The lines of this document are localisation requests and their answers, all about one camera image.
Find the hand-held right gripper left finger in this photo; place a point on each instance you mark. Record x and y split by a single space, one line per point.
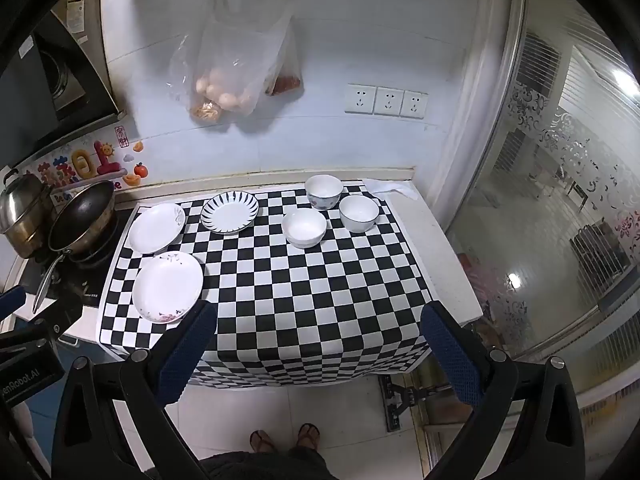
184 356

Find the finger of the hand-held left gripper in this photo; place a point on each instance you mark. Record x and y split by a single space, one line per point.
60 316
11 302

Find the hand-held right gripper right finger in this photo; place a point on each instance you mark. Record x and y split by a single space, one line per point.
451 355

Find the white bowl floral print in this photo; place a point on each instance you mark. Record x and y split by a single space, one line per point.
325 192

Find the black glass cooktop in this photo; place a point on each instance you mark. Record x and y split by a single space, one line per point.
85 280

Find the white plate pink floral rim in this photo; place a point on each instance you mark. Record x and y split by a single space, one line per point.
167 285

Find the black floor mop head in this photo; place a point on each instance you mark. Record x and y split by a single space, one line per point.
395 402

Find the steel pot with lid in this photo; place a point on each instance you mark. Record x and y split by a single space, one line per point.
22 210

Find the dark frying pan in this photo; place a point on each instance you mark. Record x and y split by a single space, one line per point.
82 217

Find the white plate dark sprig print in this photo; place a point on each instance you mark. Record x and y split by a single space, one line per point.
156 229

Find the black white checkered mat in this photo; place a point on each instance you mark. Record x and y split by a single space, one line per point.
300 290

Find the person's dark clothing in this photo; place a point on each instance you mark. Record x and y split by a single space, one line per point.
265 466

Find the person's right foot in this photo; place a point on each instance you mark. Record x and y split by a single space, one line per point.
307 436

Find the blue striped white plate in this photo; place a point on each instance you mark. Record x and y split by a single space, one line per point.
230 212

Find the white bowl blue rim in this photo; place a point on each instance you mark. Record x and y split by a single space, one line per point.
359 212

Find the patterned glass sliding door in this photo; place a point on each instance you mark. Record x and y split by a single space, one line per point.
550 210

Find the plain white bowl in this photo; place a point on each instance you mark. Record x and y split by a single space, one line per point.
304 227

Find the white cloth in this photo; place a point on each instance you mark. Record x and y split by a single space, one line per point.
390 189

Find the black range hood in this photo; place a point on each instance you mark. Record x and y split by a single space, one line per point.
60 75

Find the clear plastic bag of eggs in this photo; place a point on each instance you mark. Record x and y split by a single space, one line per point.
225 75

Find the clear bag red contents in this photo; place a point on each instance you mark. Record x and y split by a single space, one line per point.
287 80

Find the colourful wall stickers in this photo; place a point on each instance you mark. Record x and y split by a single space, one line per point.
92 162

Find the white wall socket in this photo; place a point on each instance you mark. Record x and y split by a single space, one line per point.
360 99
414 105
388 102

